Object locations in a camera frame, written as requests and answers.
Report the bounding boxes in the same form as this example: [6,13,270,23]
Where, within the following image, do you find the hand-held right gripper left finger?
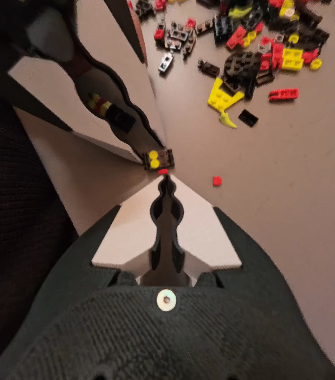
[91,176,166,283]

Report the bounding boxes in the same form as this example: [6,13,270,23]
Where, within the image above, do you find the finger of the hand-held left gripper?
[76,0,167,148]
[8,56,145,164]

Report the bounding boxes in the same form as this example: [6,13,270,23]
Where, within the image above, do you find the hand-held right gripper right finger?
[170,177,243,283]

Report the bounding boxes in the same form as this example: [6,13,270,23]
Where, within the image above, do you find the black lego clip assembly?
[143,149,175,170]

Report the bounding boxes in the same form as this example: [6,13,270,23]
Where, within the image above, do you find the red yellow black lego stack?
[88,93,136,133]

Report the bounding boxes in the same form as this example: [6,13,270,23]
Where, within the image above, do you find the pile of lego pieces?
[127,0,335,100]

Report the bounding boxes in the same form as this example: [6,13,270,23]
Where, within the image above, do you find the yellow wedge lego plate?
[207,77,245,112]

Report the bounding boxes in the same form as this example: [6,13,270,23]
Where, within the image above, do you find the lime lego claw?
[219,110,237,129]

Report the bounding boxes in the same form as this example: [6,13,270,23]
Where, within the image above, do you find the black round lego plate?
[223,51,262,81]

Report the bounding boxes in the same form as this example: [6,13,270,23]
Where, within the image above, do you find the small black lego slope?
[238,109,259,128]

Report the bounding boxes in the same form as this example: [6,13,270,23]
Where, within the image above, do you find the red lego clip plate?
[268,88,300,103]

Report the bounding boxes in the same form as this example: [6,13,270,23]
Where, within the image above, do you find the person's left hand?
[127,0,148,64]

